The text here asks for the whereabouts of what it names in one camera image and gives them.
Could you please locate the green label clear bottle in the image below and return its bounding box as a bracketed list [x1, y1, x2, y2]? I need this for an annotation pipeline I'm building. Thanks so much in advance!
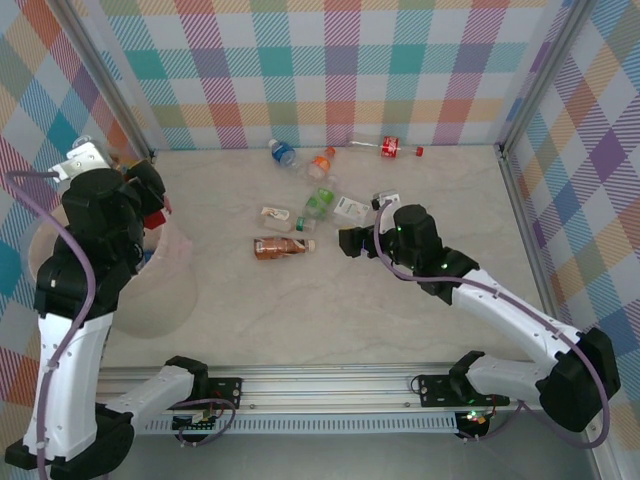
[301, 175, 342, 221]

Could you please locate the white label bottle green cap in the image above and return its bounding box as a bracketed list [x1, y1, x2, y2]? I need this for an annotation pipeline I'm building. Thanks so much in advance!
[257, 204, 317, 234]

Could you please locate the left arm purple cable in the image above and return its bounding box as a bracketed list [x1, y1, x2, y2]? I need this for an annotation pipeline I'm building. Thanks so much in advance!
[3, 169, 239, 480]

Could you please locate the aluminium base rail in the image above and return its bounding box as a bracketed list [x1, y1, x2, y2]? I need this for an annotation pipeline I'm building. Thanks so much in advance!
[97, 367, 526, 416]

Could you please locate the beige plastic bin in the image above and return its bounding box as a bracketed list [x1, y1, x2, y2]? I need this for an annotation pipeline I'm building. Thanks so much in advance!
[27, 199, 200, 340]

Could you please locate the aluminium frame post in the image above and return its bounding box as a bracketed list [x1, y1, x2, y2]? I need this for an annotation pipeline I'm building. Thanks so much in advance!
[58, 0, 159, 174]
[497, 0, 599, 160]

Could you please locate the orange label bottle amber cap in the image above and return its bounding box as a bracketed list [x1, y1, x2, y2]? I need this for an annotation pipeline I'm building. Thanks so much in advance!
[127, 157, 169, 231]

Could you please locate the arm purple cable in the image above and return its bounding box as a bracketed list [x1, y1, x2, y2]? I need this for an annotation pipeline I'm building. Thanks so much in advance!
[374, 199, 612, 449]
[3, 169, 239, 480]

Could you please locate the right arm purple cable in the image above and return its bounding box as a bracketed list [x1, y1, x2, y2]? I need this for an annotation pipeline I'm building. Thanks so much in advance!
[374, 199, 612, 449]

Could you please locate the white slotted cable duct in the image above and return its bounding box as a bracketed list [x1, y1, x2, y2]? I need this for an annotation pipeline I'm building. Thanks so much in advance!
[142, 414, 459, 435]

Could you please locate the brown drink bottle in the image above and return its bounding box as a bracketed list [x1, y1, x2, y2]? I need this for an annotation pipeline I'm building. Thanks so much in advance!
[252, 236, 317, 262]

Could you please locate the small circuit board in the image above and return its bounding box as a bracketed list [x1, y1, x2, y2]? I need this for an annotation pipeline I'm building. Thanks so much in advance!
[172, 412, 221, 434]
[462, 409, 494, 429]

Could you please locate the aluminium frame side bar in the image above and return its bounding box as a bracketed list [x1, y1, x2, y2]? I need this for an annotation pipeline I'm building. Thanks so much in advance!
[497, 144, 574, 331]

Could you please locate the blue label bottle blue cap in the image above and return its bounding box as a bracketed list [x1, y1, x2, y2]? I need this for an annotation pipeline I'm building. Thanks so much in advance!
[267, 138, 301, 167]

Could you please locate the red label cola bottle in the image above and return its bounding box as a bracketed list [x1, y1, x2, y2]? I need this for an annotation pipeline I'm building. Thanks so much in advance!
[347, 134, 426, 161]

